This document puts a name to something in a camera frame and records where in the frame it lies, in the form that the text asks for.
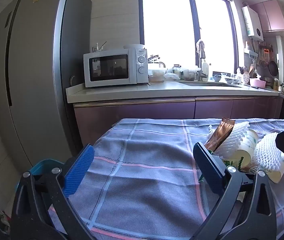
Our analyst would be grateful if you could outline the white soap bottle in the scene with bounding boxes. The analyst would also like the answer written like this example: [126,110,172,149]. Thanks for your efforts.
[202,61,210,82]

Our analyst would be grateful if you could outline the pink wall cabinet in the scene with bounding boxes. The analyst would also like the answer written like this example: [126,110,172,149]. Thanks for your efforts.
[249,0,284,33]

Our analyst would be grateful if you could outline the purple base cabinets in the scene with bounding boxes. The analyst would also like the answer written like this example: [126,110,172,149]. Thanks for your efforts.
[73,96,284,150]

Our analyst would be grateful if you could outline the clear container dark contents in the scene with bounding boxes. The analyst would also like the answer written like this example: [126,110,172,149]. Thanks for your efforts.
[183,67,197,81]

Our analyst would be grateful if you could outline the plaid tablecloth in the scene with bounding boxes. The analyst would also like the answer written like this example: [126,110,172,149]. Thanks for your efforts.
[48,118,284,240]

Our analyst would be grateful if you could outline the oil bottles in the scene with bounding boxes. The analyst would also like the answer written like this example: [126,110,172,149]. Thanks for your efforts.
[272,78,284,93]

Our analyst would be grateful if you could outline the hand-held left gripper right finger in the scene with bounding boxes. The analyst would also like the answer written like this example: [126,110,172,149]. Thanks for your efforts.
[189,142,277,240]

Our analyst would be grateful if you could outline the pink pot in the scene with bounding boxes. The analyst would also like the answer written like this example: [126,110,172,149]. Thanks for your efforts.
[249,77,266,88]

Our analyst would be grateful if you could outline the hanging frying pan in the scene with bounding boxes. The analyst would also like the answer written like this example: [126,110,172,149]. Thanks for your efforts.
[268,60,279,77]

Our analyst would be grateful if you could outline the white duct column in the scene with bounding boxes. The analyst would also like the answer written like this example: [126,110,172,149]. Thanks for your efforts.
[276,35,284,85]

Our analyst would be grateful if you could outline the teal plastic bin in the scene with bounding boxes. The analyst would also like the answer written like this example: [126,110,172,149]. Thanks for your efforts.
[15,158,77,195]

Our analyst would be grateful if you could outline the grey refrigerator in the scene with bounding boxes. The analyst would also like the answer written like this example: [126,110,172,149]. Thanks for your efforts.
[0,0,92,170]

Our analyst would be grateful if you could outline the brown sachet packet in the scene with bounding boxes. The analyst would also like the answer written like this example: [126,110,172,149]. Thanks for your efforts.
[204,118,236,153]

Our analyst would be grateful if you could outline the clear plastic bags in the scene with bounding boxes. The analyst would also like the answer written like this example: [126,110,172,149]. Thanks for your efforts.
[166,72,182,81]

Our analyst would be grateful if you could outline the dark framed window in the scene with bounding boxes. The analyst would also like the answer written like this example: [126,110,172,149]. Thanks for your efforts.
[138,0,245,80]

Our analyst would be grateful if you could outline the metal kitchen faucet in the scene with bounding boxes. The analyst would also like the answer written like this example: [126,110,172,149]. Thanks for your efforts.
[196,39,209,82]

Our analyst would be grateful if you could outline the white paper cup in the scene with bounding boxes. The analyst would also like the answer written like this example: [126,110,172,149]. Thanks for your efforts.
[222,129,259,170]
[264,155,284,183]

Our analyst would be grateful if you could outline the glass kettle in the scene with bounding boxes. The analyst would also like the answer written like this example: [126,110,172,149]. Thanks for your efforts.
[148,55,167,70]

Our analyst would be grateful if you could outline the green printed snack wrapper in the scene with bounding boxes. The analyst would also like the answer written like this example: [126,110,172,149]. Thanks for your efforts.
[198,150,245,180]

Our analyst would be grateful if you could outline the white foam fruit net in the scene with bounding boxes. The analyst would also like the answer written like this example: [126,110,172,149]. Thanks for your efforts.
[213,121,251,161]
[253,132,284,173]

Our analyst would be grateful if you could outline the white kitchen countertop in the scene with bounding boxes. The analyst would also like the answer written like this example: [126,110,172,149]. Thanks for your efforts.
[65,79,282,103]

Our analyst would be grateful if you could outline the white microwave oven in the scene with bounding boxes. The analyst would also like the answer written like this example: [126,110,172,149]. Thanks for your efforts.
[83,48,149,88]

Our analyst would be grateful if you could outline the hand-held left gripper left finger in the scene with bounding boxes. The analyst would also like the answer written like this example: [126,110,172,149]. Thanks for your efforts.
[11,144,95,240]

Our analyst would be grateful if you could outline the white water heater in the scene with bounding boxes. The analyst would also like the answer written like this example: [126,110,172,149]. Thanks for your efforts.
[241,5,264,40]

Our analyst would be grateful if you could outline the stacked clear bowls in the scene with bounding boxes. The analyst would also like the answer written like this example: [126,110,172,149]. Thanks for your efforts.
[148,69,166,85]

